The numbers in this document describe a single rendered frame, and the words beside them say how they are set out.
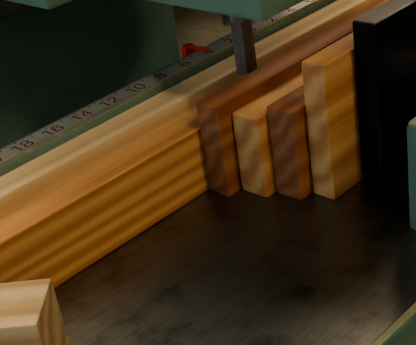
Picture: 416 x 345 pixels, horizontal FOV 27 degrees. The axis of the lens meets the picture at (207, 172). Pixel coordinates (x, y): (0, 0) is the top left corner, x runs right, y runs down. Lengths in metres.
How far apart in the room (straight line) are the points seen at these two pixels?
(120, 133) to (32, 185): 0.06
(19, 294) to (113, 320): 0.06
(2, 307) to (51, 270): 0.07
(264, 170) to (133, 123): 0.08
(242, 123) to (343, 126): 0.05
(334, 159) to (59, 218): 0.15
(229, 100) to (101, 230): 0.10
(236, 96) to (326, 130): 0.05
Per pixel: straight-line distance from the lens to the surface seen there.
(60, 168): 0.45
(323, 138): 0.45
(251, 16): 0.44
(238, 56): 0.50
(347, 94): 0.46
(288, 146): 0.46
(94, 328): 0.41
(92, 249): 0.45
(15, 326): 0.36
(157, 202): 0.47
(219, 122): 0.46
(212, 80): 0.51
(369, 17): 0.45
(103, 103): 0.49
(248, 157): 0.47
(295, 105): 0.45
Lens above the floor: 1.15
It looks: 29 degrees down
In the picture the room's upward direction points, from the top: 9 degrees counter-clockwise
